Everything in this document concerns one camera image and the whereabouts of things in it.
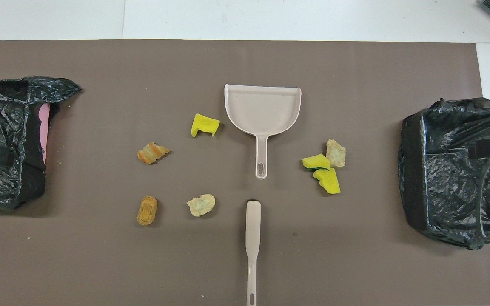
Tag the yellow sponge with green layer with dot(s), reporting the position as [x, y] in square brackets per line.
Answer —
[315, 161]

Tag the orange striped bread piece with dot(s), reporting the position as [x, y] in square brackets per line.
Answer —
[151, 154]

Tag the brown bread bun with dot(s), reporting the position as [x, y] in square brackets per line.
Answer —
[147, 210]

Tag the beige brush with black bristles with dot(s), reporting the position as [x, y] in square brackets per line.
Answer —
[253, 221]

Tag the pale ridged bread chunk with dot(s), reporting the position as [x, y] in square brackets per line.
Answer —
[335, 154]

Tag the black plastic bin bag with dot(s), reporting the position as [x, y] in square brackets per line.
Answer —
[449, 178]

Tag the notched yellow sponge piece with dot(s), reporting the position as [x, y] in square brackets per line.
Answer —
[202, 124]

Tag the brown table mat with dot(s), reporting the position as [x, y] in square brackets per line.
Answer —
[100, 255]

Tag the pink bin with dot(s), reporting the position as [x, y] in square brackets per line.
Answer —
[45, 127]

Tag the beige plastic dustpan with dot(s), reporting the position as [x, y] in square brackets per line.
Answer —
[262, 110]

